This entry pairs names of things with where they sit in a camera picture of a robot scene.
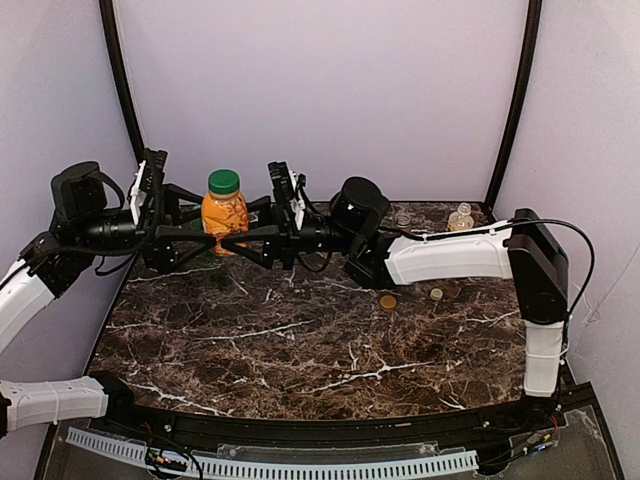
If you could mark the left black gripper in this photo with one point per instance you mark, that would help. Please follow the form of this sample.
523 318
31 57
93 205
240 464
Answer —
154 220

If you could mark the white cable tray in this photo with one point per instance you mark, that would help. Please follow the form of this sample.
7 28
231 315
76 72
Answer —
412 461

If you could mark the left black frame post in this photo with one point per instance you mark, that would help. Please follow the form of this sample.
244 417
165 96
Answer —
120 78

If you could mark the brown coffee bottle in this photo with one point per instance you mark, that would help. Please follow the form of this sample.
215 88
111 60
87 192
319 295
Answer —
402 220

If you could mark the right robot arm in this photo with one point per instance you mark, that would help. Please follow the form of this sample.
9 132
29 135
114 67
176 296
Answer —
521 249

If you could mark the gold bottle cap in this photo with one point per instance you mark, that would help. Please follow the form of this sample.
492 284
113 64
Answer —
388 303

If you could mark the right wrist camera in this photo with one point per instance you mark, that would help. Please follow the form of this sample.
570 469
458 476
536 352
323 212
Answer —
287 193

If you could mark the black front rail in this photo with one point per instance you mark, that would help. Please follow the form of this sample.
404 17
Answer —
485 427

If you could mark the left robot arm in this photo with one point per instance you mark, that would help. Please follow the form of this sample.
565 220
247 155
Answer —
93 218

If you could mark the black frame post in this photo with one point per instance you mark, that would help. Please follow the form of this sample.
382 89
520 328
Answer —
525 63
120 78

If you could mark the pale yellow bottle cap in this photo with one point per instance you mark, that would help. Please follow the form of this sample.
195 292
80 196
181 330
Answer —
436 294

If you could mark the yellow tea bottle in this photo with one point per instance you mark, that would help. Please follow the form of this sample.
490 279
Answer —
461 219

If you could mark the orange juice bottle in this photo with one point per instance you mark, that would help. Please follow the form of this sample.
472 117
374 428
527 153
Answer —
223 210

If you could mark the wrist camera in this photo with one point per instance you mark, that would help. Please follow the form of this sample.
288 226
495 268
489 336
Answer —
142 186
287 193

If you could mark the right black frame post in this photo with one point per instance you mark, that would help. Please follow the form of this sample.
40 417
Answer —
525 63

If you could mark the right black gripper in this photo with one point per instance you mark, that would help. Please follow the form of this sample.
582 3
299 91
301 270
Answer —
282 247

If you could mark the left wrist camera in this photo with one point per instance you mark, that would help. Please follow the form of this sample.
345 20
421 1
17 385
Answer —
142 186

